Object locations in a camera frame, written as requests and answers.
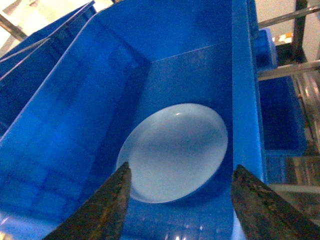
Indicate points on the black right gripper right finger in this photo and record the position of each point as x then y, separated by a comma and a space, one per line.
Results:
265, 215

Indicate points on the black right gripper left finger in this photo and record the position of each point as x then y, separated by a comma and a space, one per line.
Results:
102, 216

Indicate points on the light blue oval tray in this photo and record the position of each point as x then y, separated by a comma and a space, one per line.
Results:
174, 152

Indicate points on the blue bin holding tray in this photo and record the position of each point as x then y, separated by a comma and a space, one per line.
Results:
128, 62

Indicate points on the blue bin at right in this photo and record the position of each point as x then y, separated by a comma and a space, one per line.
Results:
282, 117

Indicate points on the blue bin at left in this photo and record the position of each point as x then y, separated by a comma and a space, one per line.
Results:
24, 68

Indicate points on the metal shelf frame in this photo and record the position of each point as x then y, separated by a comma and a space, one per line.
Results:
306, 74

